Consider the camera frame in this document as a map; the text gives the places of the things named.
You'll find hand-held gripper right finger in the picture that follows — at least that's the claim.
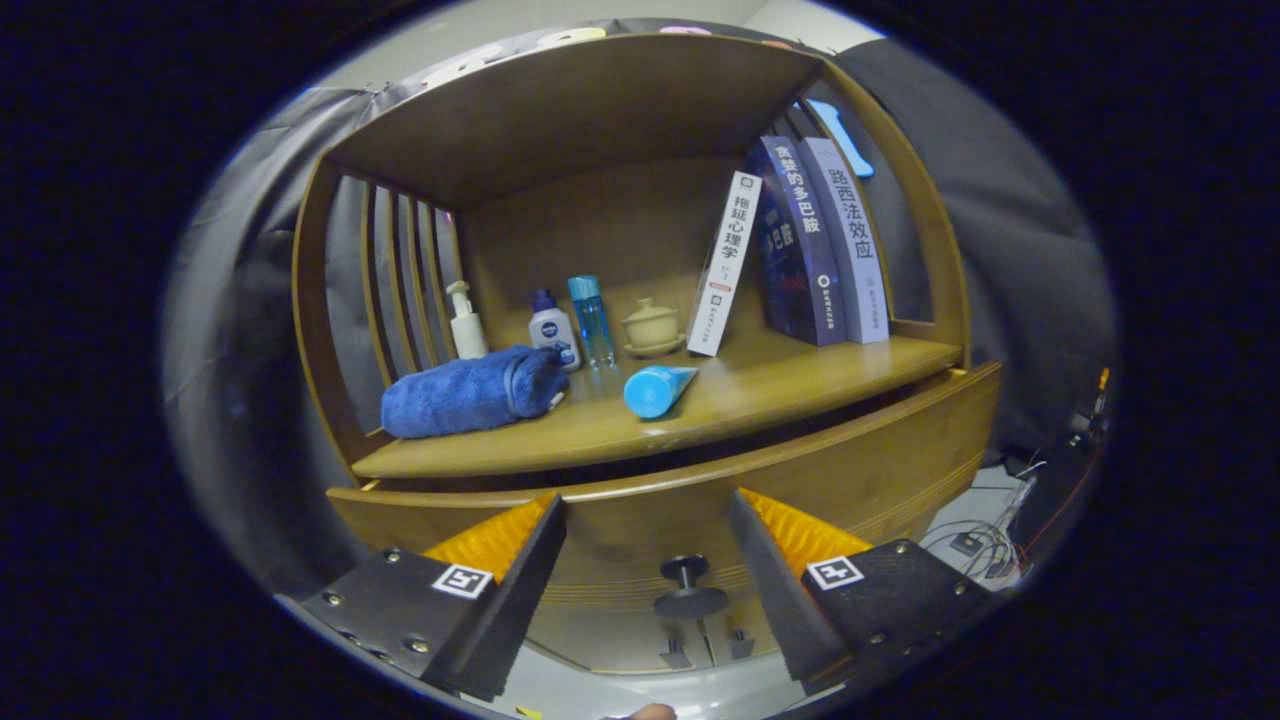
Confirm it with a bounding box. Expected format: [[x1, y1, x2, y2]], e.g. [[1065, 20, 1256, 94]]
[[727, 487, 1001, 698]]

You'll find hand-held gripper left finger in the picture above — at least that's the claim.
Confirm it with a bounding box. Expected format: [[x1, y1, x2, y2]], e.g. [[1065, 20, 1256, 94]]
[[300, 492, 569, 703]]

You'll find black drawer knob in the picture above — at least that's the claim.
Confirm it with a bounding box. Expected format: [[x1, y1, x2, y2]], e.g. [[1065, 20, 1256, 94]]
[[654, 555, 729, 621]]

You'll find wooden drawer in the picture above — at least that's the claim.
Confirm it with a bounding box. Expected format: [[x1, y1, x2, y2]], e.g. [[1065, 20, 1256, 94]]
[[327, 362, 1004, 641]]

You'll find blue cosmetic tube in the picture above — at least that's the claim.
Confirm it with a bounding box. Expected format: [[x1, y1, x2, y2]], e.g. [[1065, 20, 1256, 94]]
[[623, 365, 701, 420]]

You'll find wooden cabinet door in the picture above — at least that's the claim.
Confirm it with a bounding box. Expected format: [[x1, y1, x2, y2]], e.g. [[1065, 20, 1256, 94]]
[[527, 605, 713, 674], [705, 600, 786, 669]]

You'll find wooden countertop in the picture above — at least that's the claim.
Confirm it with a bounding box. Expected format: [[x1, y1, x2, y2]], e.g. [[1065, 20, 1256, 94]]
[[350, 335, 963, 481]]

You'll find wooden cabinet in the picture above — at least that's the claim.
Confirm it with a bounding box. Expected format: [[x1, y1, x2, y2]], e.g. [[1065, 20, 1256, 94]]
[[292, 33, 1004, 676]]

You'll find blue rolled towel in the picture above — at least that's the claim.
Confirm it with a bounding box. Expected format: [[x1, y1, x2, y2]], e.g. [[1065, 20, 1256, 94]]
[[380, 345, 571, 439]]

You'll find white pump bottle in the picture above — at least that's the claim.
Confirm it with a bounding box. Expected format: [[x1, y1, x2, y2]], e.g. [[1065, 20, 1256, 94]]
[[446, 281, 491, 361]]

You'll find white bottle with blue cap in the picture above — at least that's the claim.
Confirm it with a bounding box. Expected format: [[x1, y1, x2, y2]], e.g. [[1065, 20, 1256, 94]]
[[527, 289, 583, 373]]

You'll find clear blue bottle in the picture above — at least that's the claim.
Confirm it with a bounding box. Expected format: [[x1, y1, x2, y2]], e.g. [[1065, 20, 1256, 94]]
[[567, 275, 618, 369]]

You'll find beige lidded teacup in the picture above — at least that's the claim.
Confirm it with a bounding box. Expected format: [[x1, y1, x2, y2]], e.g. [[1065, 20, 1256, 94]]
[[619, 297, 688, 359]]

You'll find white book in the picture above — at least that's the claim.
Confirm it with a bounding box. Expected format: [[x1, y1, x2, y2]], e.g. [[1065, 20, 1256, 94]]
[[686, 170, 763, 358]]

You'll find dark blue book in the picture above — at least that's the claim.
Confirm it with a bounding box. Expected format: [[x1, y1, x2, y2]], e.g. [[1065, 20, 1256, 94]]
[[745, 136, 849, 348]]

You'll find lavender book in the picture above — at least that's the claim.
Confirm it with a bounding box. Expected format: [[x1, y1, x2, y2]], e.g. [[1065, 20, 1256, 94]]
[[797, 136, 891, 345]]

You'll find black and orange device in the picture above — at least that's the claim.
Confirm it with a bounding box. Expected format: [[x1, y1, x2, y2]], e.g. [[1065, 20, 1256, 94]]
[[1065, 367, 1113, 451]]

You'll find black floor cable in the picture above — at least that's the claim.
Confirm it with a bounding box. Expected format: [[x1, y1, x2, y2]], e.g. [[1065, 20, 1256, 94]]
[[920, 520, 1023, 583]]

